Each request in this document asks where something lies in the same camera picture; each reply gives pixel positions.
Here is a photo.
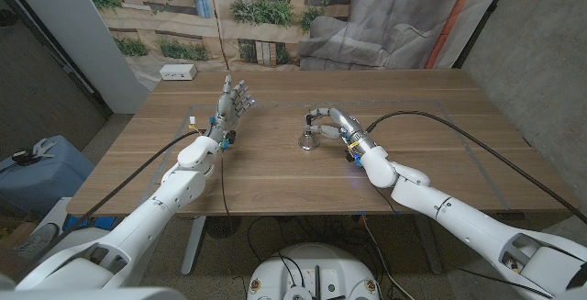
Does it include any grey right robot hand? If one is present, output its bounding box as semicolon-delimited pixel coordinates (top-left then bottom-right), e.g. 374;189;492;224
304;106;377;155

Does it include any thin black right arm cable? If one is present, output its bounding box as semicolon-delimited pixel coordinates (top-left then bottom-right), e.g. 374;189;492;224
371;184;559;299

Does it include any white table leg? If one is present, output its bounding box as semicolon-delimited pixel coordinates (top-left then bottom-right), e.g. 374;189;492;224
181;216;207;277

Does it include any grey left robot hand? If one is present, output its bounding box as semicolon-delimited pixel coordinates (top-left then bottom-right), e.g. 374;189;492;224
205;73;256;150

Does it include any silver bell with black handle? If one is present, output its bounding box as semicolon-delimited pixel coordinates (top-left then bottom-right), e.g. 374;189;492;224
297;114;321;151

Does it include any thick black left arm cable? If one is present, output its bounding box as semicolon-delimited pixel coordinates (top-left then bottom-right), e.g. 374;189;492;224
8;128;207;285

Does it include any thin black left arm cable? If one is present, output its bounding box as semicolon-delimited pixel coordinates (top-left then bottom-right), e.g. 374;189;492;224
219;146;230;221

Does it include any white partition panel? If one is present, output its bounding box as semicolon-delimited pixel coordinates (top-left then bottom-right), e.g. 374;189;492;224
2;0;151;116

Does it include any white robot torso rim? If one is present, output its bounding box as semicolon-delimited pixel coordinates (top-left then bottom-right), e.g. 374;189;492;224
0;286;187;300

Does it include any grey floor cable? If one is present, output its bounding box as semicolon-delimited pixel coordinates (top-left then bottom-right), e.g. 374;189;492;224
360;216;416;300

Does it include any grey sneaker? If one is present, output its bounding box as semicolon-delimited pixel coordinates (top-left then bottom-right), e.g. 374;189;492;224
11;222;61;263

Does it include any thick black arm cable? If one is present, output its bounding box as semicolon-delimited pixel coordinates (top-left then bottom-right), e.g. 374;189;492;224
365;109;587;226
8;128;207;285

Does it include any black and white hand tool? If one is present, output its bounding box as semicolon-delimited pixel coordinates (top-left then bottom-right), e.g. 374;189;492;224
11;137;59;166

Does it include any white power strip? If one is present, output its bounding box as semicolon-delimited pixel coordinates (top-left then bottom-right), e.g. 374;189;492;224
159;63;198;82

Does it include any printed fabric backdrop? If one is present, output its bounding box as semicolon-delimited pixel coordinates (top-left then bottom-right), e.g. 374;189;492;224
75;0;513;93

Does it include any black round floor stand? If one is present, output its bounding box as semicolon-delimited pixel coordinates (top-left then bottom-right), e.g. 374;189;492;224
205;216;243;239

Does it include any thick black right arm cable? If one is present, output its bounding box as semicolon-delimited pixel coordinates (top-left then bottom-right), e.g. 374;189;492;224
365;109;587;226

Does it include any blue plastic container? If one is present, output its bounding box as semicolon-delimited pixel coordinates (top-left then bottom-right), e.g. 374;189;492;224
0;135;96;221

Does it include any white connector with yellow wires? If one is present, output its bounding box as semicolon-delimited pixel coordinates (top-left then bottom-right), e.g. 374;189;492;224
187;115;205;136

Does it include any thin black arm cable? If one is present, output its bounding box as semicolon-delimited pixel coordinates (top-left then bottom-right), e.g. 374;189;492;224
219;146;230;221
371;184;559;299

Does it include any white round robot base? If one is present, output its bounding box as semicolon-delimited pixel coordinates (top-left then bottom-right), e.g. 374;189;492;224
246;243;382;300

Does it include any grey table leg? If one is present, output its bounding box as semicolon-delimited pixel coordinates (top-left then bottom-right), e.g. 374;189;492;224
415;212;444;276

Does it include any black backdrop pole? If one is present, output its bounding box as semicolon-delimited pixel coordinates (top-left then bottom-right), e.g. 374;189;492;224
451;0;517;70

